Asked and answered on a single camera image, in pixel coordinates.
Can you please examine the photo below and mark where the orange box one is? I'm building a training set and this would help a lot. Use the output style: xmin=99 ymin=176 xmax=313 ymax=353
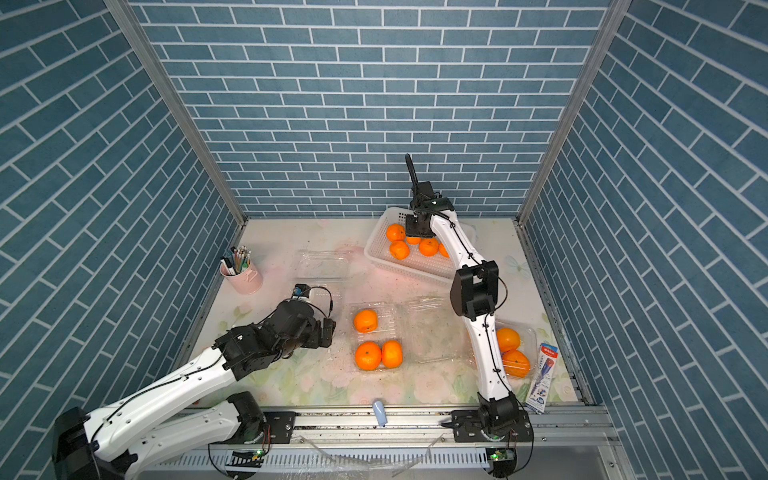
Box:
xmin=353 ymin=309 xmax=379 ymax=334
xmin=385 ymin=224 xmax=406 ymax=242

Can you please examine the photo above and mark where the orange box three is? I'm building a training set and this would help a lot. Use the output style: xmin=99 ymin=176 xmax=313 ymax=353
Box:
xmin=418 ymin=238 xmax=439 ymax=257
xmin=354 ymin=341 xmax=382 ymax=371

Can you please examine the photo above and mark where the white perforated plastic basket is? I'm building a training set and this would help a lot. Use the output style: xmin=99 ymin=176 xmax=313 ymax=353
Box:
xmin=364 ymin=207 xmax=456 ymax=285

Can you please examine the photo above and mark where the clear plastic clamshell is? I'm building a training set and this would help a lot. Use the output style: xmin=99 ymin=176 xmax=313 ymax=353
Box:
xmin=496 ymin=320 xmax=538 ymax=380
xmin=344 ymin=297 xmax=473 ymax=365
xmin=294 ymin=250 xmax=350 ymax=318

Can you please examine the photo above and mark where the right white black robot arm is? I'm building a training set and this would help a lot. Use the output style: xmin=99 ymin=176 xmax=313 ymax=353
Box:
xmin=406 ymin=193 xmax=519 ymax=432

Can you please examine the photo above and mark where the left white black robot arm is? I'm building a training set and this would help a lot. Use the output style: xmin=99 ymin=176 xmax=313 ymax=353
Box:
xmin=52 ymin=298 xmax=336 ymax=479

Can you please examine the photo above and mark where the pink metal pen bucket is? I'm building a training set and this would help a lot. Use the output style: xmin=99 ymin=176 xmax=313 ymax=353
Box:
xmin=219 ymin=246 xmax=263 ymax=295

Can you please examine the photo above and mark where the small light blue cylinder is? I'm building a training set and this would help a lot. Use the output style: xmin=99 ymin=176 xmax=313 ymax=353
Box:
xmin=372 ymin=399 xmax=388 ymax=427

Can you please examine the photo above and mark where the blue white packaged item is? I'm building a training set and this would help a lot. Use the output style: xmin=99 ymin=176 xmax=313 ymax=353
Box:
xmin=525 ymin=343 xmax=559 ymax=414

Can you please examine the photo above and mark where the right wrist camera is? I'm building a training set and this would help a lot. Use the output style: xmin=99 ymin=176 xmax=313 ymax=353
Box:
xmin=411 ymin=181 xmax=441 ymax=209

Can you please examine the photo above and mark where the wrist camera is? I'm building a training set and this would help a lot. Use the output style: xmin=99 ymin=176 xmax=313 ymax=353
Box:
xmin=411 ymin=181 xmax=441 ymax=209
xmin=292 ymin=283 xmax=312 ymax=301

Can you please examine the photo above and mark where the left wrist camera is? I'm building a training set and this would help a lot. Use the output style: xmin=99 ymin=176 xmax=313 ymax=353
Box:
xmin=292 ymin=283 xmax=312 ymax=301

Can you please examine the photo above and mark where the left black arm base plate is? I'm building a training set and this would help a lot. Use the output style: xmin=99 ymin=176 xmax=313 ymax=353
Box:
xmin=234 ymin=411 xmax=297 ymax=445

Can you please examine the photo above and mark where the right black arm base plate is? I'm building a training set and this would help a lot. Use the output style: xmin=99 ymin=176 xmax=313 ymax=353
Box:
xmin=440 ymin=409 xmax=534 ymax=443

